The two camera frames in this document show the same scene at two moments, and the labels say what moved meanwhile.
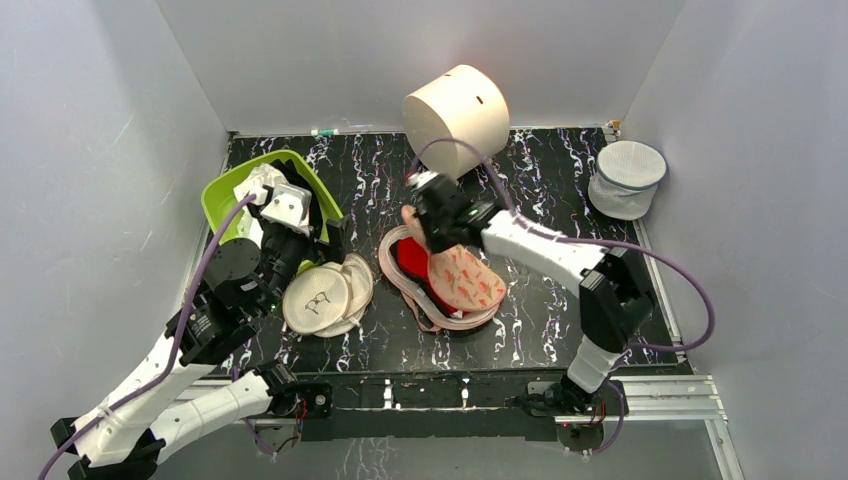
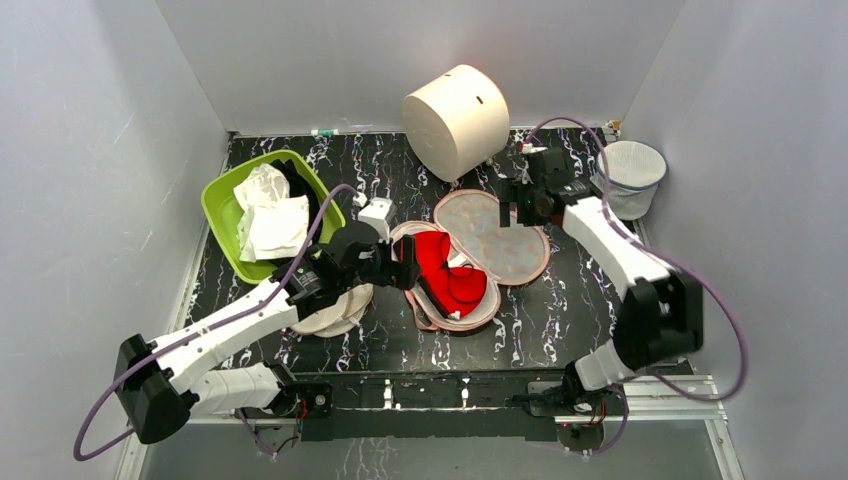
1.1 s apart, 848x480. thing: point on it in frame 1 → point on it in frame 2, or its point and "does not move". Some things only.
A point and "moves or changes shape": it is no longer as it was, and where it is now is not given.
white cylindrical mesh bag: [626, 179] does not move
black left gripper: [336, 248] → [402, 274]
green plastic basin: [219, 198] does not move
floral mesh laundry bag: [465, 280] moves or changes shape
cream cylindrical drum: [463, 104] does not move
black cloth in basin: [316, 215] does not move
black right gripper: [432, 216] → [515, 201]
